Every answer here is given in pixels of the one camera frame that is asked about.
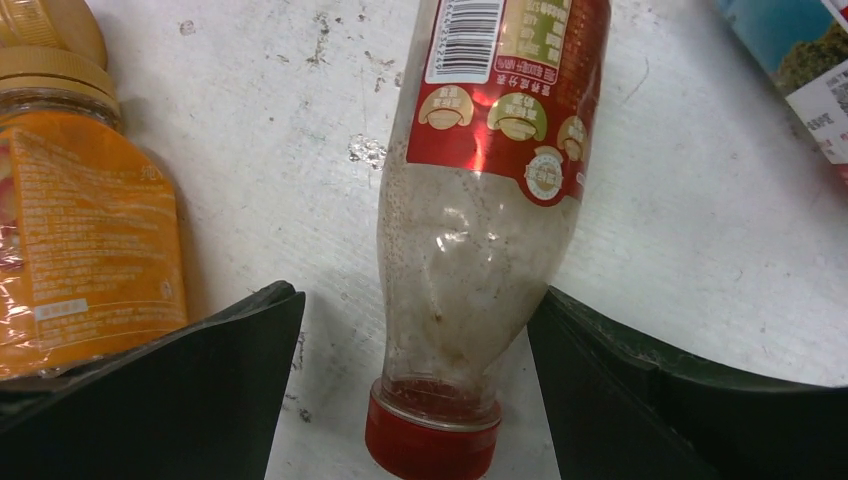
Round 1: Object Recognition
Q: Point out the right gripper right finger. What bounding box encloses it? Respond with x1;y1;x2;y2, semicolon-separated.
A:
527;288;847;479

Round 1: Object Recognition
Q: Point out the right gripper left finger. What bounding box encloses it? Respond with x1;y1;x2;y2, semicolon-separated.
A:
1;281;306;479

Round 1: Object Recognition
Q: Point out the orange juice bottle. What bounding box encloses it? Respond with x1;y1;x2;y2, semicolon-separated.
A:
1;1;188;380

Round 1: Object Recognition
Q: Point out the brown label red cap bottle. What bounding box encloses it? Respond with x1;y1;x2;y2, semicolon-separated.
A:
365;0;612;479

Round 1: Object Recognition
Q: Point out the red label bottle by bin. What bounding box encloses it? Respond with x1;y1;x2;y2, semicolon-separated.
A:
715;0;847;181

